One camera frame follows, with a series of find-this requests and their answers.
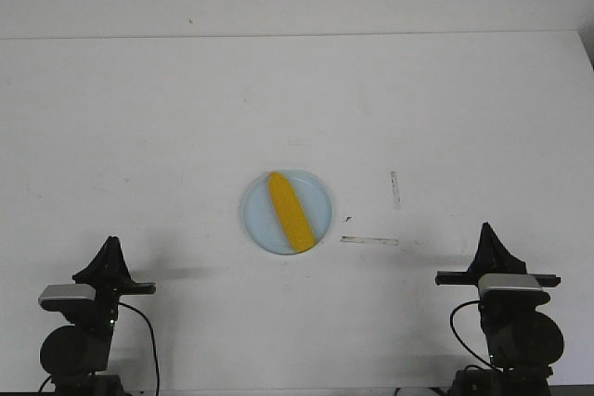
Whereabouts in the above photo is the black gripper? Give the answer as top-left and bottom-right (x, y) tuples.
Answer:
(434, 222), (561, 287)
(72, 236), (156, 308)

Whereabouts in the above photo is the light blue round plate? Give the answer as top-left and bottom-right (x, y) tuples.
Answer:
(240, 170), (333, 256)

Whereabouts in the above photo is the yellow corn cob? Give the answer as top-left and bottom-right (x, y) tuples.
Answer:
(267, 172), (316, 253)

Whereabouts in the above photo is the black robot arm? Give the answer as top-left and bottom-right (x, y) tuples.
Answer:
(433, 222), (564, 395)
(38, 236), (161, 395)

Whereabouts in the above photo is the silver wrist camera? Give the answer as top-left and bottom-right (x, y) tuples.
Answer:
(477, 274), (550, 306)
(38, 284), (97, 312)

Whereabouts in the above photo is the black camera cable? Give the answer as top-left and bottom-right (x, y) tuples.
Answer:
(448, 300), (493, 367)
(118, 302), (161, 395)

